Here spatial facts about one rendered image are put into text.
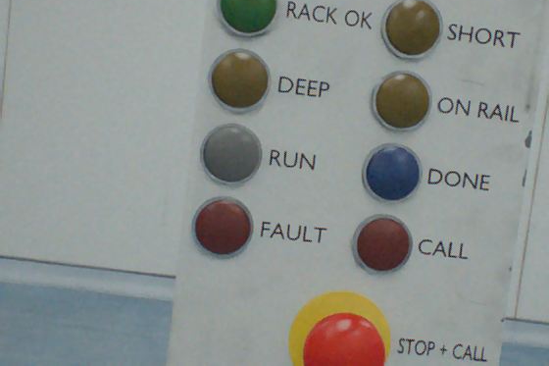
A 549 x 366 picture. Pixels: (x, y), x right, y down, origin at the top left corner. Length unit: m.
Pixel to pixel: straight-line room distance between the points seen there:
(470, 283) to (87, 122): 3.54
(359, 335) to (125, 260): 3.58
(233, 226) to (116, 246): 3.55
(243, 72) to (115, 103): 3.49
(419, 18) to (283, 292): 0.15
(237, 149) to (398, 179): 0.08
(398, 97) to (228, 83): 0.08
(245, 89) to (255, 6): 0.04
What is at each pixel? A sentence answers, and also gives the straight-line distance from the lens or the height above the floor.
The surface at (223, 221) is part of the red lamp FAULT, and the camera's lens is 0.42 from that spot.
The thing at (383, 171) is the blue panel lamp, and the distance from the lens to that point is 0.42.
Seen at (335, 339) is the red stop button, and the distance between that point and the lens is 0.41.
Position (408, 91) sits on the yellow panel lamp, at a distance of 0.42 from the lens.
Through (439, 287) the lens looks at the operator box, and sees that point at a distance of 0.45.
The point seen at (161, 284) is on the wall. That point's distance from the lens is 3.96.
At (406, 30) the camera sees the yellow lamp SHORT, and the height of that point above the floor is 1.07.
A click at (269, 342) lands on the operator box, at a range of 0.44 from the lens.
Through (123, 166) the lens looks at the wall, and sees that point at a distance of 3.91.
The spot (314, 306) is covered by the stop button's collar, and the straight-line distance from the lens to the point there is 0.44.
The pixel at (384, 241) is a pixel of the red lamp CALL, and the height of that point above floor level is 0.97.
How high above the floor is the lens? 1.04
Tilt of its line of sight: 6 degrees down
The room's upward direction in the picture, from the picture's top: 7 degrees clockwise
